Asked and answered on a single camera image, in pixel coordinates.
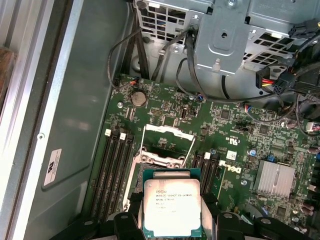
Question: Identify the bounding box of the silver CPU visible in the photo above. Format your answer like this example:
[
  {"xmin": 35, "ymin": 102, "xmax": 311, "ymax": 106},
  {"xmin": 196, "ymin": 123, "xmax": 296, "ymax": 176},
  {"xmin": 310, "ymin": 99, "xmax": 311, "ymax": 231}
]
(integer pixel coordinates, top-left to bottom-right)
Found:
[{"xmin": 141, "ymin": 167, "xmax": 202, "ymax": 238}]

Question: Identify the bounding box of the CPU socket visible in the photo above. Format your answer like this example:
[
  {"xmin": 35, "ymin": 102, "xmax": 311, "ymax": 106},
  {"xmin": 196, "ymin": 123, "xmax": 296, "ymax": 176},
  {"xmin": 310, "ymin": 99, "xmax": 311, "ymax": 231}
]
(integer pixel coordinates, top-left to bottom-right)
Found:
[{"xmin": 128, "ymin": 147, "xmax": 187, "ymax": 201}]

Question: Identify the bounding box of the white label sticker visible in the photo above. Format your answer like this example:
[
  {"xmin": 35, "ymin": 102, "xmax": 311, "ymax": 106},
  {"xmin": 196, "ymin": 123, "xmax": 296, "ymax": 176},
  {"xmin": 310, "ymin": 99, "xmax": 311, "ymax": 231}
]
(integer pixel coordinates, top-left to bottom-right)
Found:
[{"xmin": 43, "ymin": 148, "xmax": 62, "ymax": 187}]

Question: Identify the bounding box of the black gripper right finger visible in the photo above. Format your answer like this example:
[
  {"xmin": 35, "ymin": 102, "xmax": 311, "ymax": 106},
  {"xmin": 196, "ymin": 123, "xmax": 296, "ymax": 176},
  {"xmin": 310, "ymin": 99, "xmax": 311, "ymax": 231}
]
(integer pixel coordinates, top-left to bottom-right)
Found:
[{"xmin": 200, "ymin": 191, "xmax": 310, "ymax": 240}]

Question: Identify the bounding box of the silver metal drive cage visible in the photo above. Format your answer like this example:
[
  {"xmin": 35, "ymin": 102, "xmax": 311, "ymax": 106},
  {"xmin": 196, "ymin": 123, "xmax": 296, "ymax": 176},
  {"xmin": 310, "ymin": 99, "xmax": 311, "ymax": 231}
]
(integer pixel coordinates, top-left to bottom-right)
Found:
[{"xmin": 134, "ymin": 0, "xmax": 320, "ymax": 76}]

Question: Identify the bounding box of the black eight pin connector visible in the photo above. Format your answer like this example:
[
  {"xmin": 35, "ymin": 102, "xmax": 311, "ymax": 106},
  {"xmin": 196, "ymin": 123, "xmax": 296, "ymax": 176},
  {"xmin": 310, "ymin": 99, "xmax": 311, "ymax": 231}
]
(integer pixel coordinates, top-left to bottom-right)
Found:
[{"xmin": 272, "ymin": 72, "xmax": 301, "ymax": 97}]

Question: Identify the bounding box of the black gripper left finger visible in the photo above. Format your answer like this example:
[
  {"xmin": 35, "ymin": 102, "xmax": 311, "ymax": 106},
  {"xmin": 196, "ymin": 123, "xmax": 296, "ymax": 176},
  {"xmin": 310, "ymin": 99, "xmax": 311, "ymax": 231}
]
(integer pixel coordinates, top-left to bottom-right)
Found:
[{"xmin": 47, "ymin": 191, "xmax": 144, "ymax": 240}]

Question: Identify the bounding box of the green motherboard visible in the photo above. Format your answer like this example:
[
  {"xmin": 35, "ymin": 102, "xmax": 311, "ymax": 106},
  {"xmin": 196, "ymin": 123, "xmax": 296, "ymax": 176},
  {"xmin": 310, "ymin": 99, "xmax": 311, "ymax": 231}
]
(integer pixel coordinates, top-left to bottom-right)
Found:
[{"xmin": 84, "ymin": 72, "xmax": 320, "ymax": 240}]

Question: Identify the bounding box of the flat black cable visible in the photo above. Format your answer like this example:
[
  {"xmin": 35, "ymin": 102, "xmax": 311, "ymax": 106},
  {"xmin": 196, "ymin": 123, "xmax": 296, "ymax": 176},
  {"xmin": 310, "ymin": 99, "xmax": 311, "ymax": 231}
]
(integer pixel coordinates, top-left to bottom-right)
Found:
[{"xmin": 134, "ymin": 12, "xmax": 152, "ymax": 80}]

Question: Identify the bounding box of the black power connector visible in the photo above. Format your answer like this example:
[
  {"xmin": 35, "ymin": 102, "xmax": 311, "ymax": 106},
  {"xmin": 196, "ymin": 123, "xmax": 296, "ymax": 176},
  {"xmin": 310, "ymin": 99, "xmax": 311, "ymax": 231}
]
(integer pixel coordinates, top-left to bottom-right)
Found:
[{"xmin": 288, "ymin": 19, "xmax": 319, "ymax": 39}]

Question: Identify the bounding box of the silver coin cell battery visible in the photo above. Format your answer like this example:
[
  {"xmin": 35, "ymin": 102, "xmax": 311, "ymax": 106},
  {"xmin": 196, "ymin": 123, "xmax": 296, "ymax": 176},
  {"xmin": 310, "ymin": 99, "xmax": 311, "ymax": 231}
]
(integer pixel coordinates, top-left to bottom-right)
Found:
[{"xmin": 131, "ymin": 90, "xmax": 147, "ymax": 107}]

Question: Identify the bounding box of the silver finned chipset heatsink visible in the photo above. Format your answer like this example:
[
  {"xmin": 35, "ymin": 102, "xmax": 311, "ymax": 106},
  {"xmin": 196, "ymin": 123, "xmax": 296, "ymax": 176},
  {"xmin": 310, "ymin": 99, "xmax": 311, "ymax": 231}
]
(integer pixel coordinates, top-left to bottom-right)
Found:
[{"xmin": 253, "ymin": 159, "xmax": 296, "ymax": 198}]

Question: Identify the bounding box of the black open PC case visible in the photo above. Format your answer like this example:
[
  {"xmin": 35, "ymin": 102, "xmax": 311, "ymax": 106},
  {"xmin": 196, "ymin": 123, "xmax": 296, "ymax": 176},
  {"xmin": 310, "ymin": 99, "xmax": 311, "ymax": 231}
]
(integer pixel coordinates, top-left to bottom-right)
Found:
[{"xmin": 0, "ymin": 0, "xmax": 320, "ymax": 240}]

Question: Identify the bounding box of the black connector with coloured wires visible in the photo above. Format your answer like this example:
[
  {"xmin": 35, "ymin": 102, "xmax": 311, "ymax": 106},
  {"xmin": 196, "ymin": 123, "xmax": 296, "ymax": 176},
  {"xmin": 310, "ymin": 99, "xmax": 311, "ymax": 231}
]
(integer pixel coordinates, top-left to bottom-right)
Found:
[{"xmin": 255, "ymin": 67, "xmax": 277, "ymax": 91}]

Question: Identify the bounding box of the thin black wire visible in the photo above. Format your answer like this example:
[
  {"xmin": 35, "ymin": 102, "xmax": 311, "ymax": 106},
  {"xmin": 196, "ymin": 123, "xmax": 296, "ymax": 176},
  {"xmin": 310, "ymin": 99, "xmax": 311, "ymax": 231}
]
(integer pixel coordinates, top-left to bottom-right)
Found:
[{"xmin": 106, "ymin": 28, "xmax": 191, "ymax": 88}]

